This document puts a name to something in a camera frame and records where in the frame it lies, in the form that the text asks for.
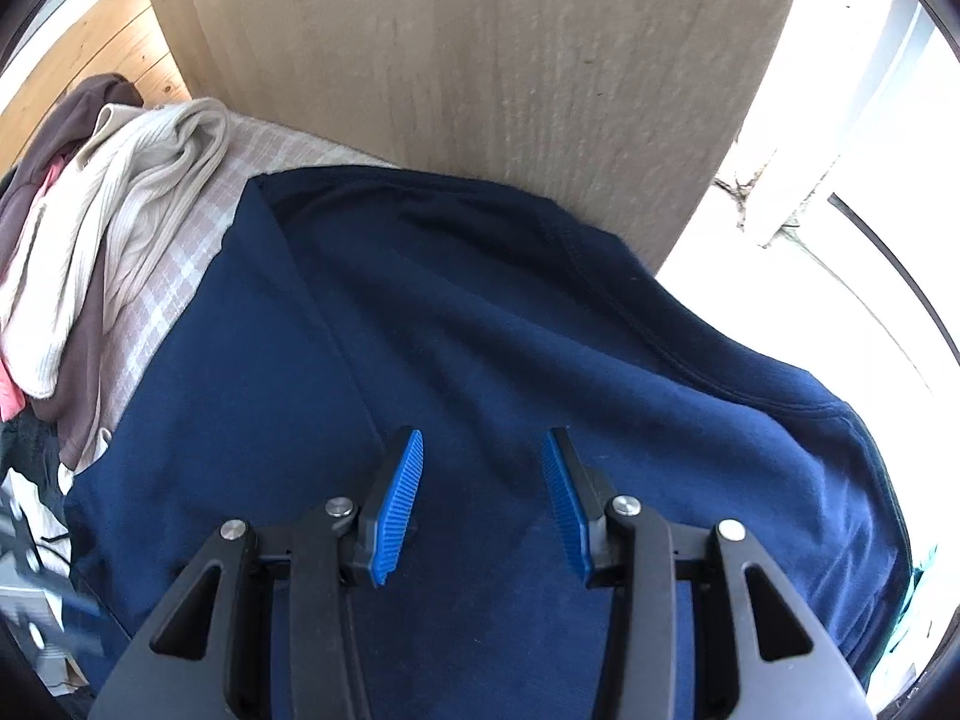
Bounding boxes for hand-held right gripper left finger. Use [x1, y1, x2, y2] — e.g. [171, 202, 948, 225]
[88, 426, 425, 720]

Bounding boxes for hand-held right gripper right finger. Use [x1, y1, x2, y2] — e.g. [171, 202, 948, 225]
[541, 427, 877, 720]

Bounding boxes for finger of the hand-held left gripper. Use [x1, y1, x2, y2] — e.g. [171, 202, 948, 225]
[0, 499, 102, 661]

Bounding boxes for dark blue shirt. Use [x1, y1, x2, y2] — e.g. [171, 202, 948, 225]
[64, 167, 912, 720]

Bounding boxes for pink garment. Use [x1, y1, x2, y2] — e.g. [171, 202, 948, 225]
[0, 157, 65, 422]

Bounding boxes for pink plaid blanket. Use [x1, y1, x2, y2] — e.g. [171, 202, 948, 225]
[101, 112, 398, 451]

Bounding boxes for beige ribbed garment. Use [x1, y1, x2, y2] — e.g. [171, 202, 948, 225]
[0, 97, 230, 398]

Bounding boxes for light wood panel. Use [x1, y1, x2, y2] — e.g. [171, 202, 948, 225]
[139, 0, 815, 278]

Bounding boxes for pine wood board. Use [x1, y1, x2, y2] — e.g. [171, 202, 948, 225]
[0, 0, 192, 173]

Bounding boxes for black drawstring shorts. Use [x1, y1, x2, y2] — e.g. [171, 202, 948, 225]
[0, 412, 72, 541]

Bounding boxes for white window frame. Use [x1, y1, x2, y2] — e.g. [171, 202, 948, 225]
[656, 0, 960, 391]

